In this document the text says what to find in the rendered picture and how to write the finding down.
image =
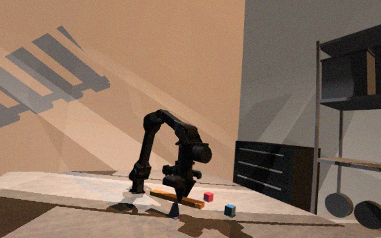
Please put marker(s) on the orange-brown bar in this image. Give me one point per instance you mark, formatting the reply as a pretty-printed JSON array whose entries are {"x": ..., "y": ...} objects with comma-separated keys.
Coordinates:
[{"x": 173, "y": 198}]

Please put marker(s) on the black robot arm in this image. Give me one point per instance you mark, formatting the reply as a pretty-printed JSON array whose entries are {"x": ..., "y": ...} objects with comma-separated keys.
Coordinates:
[{"x": 190, "y": 145}]

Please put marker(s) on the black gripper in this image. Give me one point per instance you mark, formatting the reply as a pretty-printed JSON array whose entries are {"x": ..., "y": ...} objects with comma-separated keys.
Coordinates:
[{"x": 183, "y": 182}]

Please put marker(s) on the small red cube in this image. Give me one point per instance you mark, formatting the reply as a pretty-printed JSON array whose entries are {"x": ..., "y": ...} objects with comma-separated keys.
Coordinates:
[{"x": 208, "y": 196}]

